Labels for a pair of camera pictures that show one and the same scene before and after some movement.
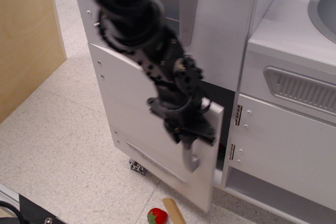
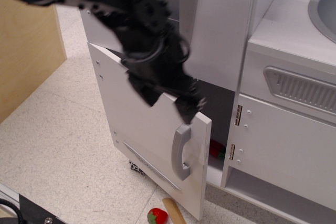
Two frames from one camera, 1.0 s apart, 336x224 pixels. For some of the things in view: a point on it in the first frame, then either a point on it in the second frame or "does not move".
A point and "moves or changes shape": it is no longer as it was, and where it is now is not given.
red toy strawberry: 157,216 does not move
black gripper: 184,117 to 153,71
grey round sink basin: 322,11 does not move
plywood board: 31,48 does not move
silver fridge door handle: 192,158 to 182,134
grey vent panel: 315,92 does not move
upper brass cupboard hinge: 238,116 does not move
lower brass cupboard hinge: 232,151 does not move
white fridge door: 142,138 moves or changes shape
